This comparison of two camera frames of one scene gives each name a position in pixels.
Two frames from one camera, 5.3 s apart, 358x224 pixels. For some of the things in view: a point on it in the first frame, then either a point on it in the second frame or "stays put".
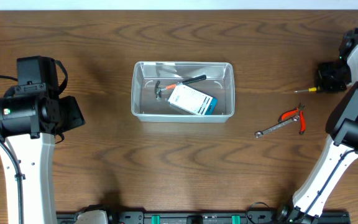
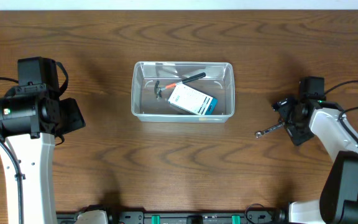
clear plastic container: [219, 83] stays put
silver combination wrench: [260, 134] stays put
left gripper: [73, 112] stays put
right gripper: [324, 83] to [284, 106]
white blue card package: [192, 100] stays put
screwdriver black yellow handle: [310, 89] to [205, 119]
